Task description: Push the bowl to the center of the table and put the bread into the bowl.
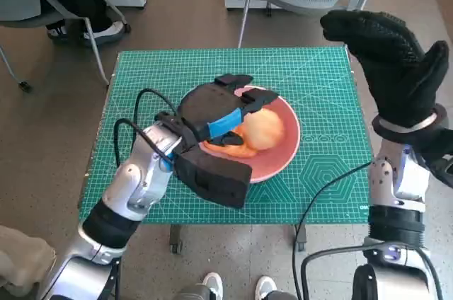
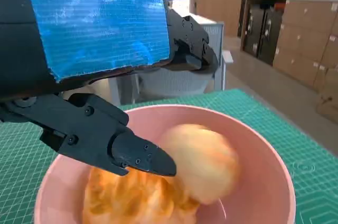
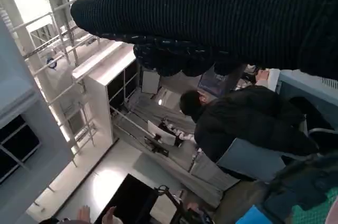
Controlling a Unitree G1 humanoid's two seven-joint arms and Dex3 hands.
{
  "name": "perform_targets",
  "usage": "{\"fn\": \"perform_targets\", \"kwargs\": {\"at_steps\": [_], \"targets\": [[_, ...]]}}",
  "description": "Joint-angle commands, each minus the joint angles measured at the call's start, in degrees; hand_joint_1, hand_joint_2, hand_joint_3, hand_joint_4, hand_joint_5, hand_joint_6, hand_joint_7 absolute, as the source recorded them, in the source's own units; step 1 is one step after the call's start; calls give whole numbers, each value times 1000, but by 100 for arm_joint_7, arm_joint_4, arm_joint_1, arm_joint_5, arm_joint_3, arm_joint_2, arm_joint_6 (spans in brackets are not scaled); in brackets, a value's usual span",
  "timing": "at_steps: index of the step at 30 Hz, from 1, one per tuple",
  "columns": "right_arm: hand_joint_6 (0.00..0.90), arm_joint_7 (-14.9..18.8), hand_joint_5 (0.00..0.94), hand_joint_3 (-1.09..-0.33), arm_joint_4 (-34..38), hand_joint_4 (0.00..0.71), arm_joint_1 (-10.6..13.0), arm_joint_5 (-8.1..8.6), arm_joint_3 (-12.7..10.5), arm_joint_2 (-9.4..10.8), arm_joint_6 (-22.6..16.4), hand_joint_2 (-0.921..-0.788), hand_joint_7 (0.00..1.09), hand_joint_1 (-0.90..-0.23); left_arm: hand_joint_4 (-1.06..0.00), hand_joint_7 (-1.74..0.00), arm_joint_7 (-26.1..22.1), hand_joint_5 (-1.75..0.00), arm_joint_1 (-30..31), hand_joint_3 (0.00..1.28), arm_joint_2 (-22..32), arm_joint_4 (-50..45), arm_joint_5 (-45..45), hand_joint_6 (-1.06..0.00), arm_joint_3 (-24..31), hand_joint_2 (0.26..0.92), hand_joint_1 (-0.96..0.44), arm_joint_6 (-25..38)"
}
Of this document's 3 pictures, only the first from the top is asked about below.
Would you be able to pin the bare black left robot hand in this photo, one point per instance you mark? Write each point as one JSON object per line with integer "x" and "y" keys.
{"x": 209, "y": 105}

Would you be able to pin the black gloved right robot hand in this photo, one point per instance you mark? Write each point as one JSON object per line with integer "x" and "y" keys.
{"x": 396, "y": 73}

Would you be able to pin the rectangular toy bread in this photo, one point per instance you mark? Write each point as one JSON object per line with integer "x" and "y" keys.
{"x": 237, "y": 151}

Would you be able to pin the round toy bread bun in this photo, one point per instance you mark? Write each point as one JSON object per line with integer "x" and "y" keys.
{"x": 265, "y": 130}

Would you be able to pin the pink bowl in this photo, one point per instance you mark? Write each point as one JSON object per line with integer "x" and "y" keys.
{"x": 286, "y": 144}

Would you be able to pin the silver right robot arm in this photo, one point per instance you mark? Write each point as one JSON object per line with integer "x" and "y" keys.
{"x": 396, "y": 218}

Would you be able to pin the green cutting mat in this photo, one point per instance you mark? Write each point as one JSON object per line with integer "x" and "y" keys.
{"x": 212, "y": 63}

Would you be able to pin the black table leg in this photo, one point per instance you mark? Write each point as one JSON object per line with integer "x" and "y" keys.
{"x": 176, "y": 240}
{"x": 301, "y": 238}

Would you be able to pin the white sneaker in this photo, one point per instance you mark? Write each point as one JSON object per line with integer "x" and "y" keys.
{"x": 213, "y": 284}
{"x": 265, "y": 286}

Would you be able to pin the person in beige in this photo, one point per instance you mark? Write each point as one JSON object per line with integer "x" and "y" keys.
{"x": 21, "y": 257}

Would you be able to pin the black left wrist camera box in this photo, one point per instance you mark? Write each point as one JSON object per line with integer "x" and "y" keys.
{"x": 216, "y": 179}

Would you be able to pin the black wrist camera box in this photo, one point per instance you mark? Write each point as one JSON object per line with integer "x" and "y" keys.
{"x": 216, "y": 179}
{"x": 442, "y": 165}

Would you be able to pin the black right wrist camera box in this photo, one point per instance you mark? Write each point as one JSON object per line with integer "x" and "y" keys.
{"x": 442, "y": 165}

